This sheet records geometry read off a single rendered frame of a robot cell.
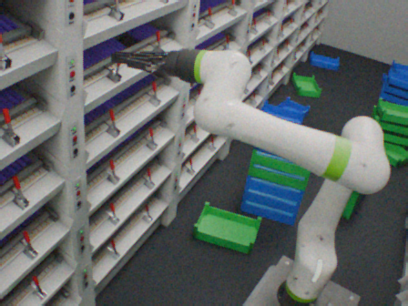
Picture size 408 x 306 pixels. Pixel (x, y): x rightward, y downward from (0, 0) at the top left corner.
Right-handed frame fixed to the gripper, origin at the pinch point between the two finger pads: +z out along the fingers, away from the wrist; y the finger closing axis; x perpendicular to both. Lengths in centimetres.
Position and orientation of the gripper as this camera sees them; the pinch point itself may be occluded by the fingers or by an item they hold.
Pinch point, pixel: (123, 57)
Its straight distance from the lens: 134.6
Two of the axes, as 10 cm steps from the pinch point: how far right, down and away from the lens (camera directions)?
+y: 4.3, -4.6, 7.7
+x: -0.3, -8.6, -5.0
